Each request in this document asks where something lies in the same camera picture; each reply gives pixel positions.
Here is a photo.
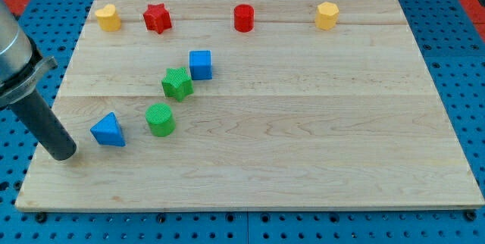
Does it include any green cylinder block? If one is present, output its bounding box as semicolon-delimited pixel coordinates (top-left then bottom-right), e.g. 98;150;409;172
145;102;176;137

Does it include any red cylinder block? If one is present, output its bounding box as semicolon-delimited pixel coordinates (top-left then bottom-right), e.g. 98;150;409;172
233;4;255;33

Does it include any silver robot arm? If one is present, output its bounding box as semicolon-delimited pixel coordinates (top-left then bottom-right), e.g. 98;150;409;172
1;1;58;107

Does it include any green star block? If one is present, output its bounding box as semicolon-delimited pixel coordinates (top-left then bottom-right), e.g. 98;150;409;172
161;67;194;102

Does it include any blue triangle block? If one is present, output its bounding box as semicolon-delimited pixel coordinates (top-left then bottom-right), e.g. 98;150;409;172
90;112;126;147

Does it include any blue cube block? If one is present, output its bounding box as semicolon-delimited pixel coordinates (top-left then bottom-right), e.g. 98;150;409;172
189;50;212;80

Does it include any red star block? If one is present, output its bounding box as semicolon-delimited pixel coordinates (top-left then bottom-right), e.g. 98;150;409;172
143;3;172;34

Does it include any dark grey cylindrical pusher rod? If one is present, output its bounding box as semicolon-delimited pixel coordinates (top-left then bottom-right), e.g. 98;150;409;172
9;89;77;161

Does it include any yellow heart block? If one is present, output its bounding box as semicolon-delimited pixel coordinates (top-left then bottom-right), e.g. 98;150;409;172
95;4;121;32

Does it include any light wooden board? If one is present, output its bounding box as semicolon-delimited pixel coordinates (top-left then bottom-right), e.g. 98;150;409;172
16;0;484;212

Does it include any yellow hexagon block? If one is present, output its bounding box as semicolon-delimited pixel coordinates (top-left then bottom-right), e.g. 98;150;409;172
314;2;340;30

